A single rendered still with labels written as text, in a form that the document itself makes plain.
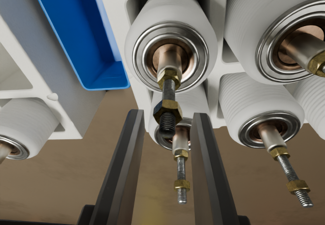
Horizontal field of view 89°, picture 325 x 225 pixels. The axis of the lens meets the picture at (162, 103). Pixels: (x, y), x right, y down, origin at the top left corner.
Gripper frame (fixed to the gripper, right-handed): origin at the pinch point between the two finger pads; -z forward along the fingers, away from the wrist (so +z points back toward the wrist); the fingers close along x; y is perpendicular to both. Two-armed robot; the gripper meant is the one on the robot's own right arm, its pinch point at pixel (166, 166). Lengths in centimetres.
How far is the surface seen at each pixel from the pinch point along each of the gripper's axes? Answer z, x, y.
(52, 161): -36, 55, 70
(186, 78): -10.8, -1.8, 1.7
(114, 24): -18.2, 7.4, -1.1
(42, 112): -17.2, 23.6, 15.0
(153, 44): -10.9, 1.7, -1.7
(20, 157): -10.8, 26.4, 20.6
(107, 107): -36, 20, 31
